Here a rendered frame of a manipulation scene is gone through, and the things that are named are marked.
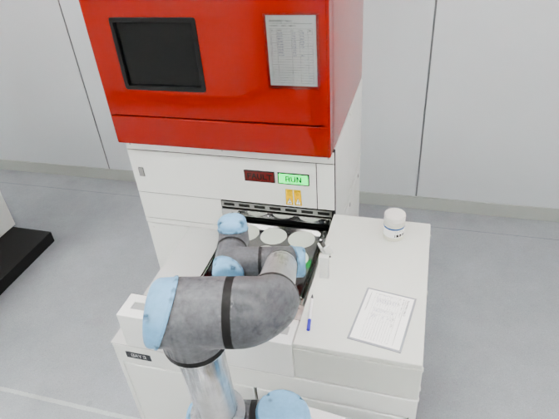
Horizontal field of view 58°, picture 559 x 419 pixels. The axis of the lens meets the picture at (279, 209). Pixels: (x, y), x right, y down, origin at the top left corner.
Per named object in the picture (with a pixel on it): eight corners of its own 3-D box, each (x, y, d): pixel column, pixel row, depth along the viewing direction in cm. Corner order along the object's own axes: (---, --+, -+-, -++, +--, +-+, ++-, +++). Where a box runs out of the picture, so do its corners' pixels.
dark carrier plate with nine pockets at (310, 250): (236, 222, 198) (235, 220, 198) (322, 231, 189) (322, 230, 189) (202, 281, 171) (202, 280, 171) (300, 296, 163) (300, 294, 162)
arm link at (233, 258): (256, 265, 114) (259, 235, 123) (207, 265, 114) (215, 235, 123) (259, 290, 118) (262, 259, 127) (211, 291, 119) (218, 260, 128)
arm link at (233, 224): (213, 230, 122) (218, 210, 129) (219, 264, 129) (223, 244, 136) (244, 229, 122) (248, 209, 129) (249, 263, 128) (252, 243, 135)
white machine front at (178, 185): (149, 218, 218) (126, 135, 195) (335, 239, 197) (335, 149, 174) (145, 222, 215) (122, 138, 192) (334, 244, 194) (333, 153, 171)
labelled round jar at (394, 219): (383, 229, 177) (385, 206, 171) (404, 230, 175) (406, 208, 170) (382, 241, 171) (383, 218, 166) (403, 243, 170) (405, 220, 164)
